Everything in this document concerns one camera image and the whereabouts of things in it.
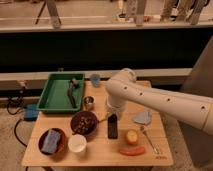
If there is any black eraser block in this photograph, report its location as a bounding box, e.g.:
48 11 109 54
108 114 118 139

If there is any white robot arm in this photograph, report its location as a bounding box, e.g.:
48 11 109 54
105 68 213 135

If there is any blue plastic cup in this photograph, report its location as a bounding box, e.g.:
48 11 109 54
90 74 100 87

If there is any small metal cup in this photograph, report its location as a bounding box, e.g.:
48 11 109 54
83 96 94 110

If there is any dark tool in tray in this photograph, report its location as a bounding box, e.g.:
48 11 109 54
67 78 79 108

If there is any dark bowl with food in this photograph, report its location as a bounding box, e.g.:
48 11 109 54
70 111 98 136

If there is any green plastic tray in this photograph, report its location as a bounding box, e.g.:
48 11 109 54
37 72 84 114

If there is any blue grey cloth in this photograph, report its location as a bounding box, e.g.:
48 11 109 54
133 111 152 125

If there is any metal fork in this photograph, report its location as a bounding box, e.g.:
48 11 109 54
140 125 159 155

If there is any yellow round fruit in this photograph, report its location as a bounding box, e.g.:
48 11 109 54
125 130 139 145

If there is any white round cup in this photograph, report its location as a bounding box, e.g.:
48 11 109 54
68 134 87 154

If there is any blue sponge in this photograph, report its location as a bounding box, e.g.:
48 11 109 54
41 130 61 154

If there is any brown bowl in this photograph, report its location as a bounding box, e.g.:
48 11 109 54
38 128 67 156

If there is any blue power box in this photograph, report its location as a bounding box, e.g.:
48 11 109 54
24 104 39 121

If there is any black cable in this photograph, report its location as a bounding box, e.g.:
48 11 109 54
6 87 28 148

